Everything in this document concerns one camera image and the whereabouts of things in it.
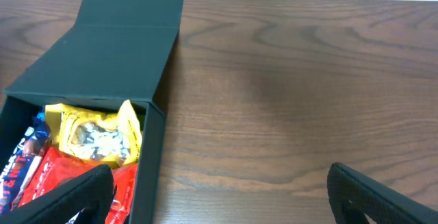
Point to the yellow snack bag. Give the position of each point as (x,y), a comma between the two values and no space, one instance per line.
(96,137)

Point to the Dairy Milk chocolate bar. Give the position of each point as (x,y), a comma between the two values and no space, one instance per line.
(23,162)

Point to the red snack bag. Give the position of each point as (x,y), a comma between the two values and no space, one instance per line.
(57,167)

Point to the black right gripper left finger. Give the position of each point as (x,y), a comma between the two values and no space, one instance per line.
(88,196)

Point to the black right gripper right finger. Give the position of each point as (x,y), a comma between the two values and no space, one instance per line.
(356,198)

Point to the black open gift box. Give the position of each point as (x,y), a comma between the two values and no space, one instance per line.
(117,50)

